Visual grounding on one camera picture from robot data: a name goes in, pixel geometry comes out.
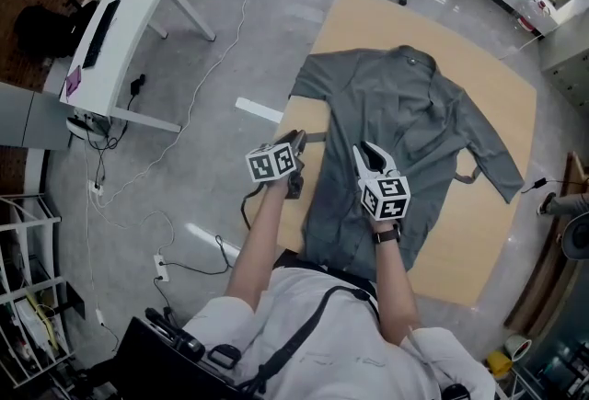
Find wooden planks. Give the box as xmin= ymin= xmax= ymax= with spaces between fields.
xmin=503 ymin=151 xmax=589 ymax=339

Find person's right forearm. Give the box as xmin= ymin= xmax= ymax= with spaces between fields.
xmin=370 ymin=218 xmax=422 ymax=347

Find long white cable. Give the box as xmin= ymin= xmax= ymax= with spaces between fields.
xmin=96 ymin=0 xmax=259 ymax=209

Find person's left forearm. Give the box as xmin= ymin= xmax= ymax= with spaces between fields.
xmin=225 ymin=184 xmax=289 ymax=312

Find grey pod with round opening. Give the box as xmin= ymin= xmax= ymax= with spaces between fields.
xmin=559 ymin=211 xmax=589 ymax=261

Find purple card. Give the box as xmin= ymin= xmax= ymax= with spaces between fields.
xmin=64 ymin=65 xmax=84 ymax=97

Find looped white cable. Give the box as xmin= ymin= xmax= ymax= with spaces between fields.
xmin=91 ymin=193 xmax=176 ymax=257

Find black padded office chair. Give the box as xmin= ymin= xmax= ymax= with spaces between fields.
xmin=13 ymin=0 xmax=88 ymax=59

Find yellow cup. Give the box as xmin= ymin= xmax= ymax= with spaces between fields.
xmin=486 ymin=349 xmax=514 ymax=379

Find white desk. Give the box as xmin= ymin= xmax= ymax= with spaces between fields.
xmin=58 ymin=0 xmax=217 ymax=134

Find black power adapter with cable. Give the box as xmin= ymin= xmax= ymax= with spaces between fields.
xmin=519 ymin=177 xmax=549 ymax=195

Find person's white shirt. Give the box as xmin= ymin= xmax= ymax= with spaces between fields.
xmin=183 ymin=267 xmax=498 ymax=400

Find clear jug with red cap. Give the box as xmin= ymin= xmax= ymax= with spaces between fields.
xmin=514 ymin=0 xmax=552 ymax=34

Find black wristwatch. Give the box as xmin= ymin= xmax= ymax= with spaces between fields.
xmin=371 ymin=223 xmax=402 ymax=246

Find black shoulder strap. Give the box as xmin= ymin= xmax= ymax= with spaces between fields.
xmin=237 ymin=285 xmax=381 ymax=394

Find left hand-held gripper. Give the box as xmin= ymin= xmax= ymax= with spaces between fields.
xmin=245 ymin=129 xmax=308 ymax=201

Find black keyboard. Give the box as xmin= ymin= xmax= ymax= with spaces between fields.
xmin=81 ymin=0 xmax=121 ymax=68

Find white bucket with red inside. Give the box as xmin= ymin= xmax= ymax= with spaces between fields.
xmin=504 ymin=333 xmax=534 ymax=362

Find person's black trousers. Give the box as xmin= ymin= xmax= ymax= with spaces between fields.
xmin=271 ymin=250 xmax=378 ymax=298

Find black strap buckle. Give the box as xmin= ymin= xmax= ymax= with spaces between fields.
xmin=206 ymin=343 xmax=241 ymax=370
xmin=441 ymin=383 xmax=470 ymax=400

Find black camera rig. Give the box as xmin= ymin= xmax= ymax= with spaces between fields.
xmin=112 ymin=306 xmax=240 ymax=400

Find grey robe garment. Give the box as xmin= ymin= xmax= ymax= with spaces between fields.
xmin=289 ymin=44 xmax=525 ymax=280

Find white round device with cables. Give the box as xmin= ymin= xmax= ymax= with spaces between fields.
xmin=65 ymin=110 xmax=111 ymax=142

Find black floor cable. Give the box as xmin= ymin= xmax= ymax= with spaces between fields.
xmin=160 ymin=234 xmax=240 ymax=275

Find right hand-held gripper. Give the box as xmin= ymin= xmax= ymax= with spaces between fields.
xmin=352 ymin=140 xmax=411 ymax=223

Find grey partition panel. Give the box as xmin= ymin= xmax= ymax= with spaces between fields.
xmin=0 ymin=80 xmax=73 ymax=151

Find grey locker cabinet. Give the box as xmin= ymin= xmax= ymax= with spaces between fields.
xmin=537 ymin=20 xmax=589 ymax=114

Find white shelf rack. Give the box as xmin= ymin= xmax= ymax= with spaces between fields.
xmin=0 ymin=193 xmax=88 ymax=400

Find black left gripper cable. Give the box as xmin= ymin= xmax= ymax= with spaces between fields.
xmin=240 ymin=184 xmax=272 ymax=232

